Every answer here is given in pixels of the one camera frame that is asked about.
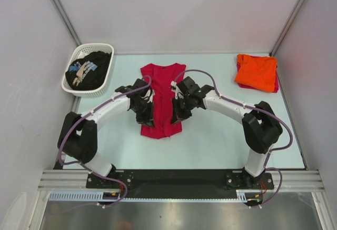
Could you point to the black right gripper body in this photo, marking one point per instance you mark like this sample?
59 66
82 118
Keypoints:
183 107

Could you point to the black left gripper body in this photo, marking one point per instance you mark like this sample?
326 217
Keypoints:
143 111

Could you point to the red polo shirt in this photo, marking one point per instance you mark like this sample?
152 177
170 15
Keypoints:
161 77

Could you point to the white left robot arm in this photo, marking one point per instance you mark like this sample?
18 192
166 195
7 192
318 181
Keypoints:
78 140

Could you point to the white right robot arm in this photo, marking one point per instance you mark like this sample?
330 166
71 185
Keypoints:
260 127

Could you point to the black printed t shirt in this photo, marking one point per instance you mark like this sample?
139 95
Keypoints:
88 73

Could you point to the white plastic laundry basket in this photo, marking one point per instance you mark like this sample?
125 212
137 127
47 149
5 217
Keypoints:
82 51

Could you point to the folded orange t shirt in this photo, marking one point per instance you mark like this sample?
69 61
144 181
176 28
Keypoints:
258 72

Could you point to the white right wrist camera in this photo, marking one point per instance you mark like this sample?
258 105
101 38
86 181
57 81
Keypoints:
175 89

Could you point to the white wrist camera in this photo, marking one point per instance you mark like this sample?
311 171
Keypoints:
175 89
148 98

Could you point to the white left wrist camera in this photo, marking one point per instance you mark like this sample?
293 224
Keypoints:
148 98

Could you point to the grey slotted cable duct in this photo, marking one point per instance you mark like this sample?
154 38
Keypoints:
89 196

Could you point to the aluminium frame rail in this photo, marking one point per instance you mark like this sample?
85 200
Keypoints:
76 179

